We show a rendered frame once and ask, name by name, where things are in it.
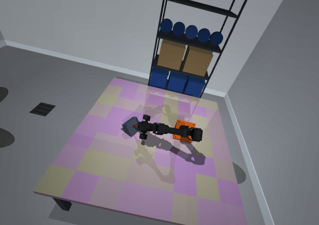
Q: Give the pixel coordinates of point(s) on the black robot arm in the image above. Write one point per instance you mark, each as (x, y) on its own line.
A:
(161, 128)

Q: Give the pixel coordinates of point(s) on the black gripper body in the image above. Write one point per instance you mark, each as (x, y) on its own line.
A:
(144, 135)

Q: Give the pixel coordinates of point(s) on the dark grey sloped panel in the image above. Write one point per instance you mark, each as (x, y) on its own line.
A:
(128, 126)

